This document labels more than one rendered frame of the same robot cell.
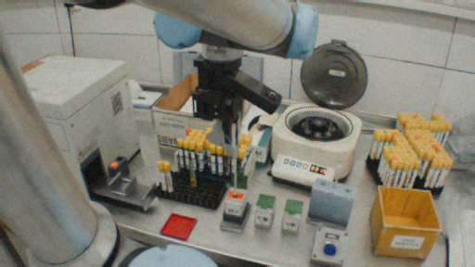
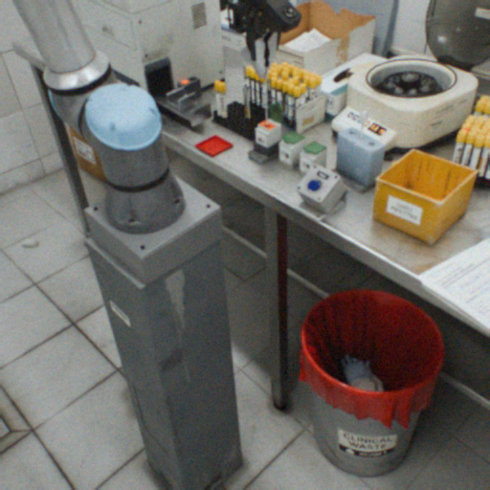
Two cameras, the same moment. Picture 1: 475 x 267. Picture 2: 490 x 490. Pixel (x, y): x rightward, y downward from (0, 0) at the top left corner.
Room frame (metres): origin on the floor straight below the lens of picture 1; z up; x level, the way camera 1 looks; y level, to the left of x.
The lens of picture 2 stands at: (-0.44, -0.57, 1.62)
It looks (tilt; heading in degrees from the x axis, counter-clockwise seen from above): 40 degrees down; 33
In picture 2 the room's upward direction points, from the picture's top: 4 degrees counter-clockwise
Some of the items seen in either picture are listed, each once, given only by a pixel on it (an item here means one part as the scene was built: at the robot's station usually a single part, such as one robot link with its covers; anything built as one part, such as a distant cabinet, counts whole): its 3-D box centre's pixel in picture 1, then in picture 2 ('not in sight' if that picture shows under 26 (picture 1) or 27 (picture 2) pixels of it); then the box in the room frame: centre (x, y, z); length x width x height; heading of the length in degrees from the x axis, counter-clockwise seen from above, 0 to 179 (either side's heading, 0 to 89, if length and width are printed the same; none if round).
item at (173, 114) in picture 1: (207, 111); (306, 51); (1.00, 0.11, 0.95); 0.29 x 0.25 x 0.15; 163
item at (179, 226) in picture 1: (178, 225); (213, 145); (0.56, 0.15, 0.88); 0.07 x 0.07 x 0.01; 73
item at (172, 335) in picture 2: not in sight; (178, 370); (0.21, 0.07, 0.44); 0.20 x 0.20 x 0.87; 73
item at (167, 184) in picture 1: (189, 175); (244, 105); (0.69, 0.13, 0.93); 0.17 x 0.09 x 0.11; 73
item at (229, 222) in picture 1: (236, 212); (268, 146); (0.59, 0.01, 0.89); 0.09 x 0.05 x 0.04; 164
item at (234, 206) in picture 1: (236, 204); (268, 137); (0.60, 0.01, 0.92); 0.05 x 0.04 x 0.06; 164
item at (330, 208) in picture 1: (331, 203); (359, 158); (0.59, -0.22, 0.92); 0.10 x 0.07 x 0.10; 65
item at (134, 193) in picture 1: (116, 185); (176, 100); (0.66, 0.32, 0.92); 0.21 x 0.07 x 0.05; 73
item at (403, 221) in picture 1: (403, 222); (421, 195); (0.52, -0.37, 0.93); 0.13 x 0.13 x 0.10; 78
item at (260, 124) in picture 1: (261, 130); (353, 82); (0.93, -0.06, 0.92); 0.24 x 0.12 x 0.10; 163
